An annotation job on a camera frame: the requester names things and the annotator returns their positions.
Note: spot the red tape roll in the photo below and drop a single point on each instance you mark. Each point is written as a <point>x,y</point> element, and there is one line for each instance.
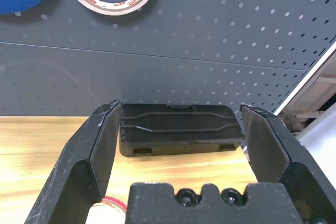
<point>115,201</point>

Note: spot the black plastic tool case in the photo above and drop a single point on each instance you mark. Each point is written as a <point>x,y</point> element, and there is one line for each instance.
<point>178,134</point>

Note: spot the grey metal pegboard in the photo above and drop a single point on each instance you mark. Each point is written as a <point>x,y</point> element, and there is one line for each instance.
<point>183,37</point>

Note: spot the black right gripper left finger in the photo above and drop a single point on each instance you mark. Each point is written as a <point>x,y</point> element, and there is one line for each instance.
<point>78,161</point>

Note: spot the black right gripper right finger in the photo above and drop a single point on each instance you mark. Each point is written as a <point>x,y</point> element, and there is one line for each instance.
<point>275,150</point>

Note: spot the white rounded cabinet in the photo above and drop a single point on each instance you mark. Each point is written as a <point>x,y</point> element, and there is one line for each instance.
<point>324,142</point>

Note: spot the white metal shelf rack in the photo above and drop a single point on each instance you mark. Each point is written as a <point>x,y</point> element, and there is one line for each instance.
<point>323,90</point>

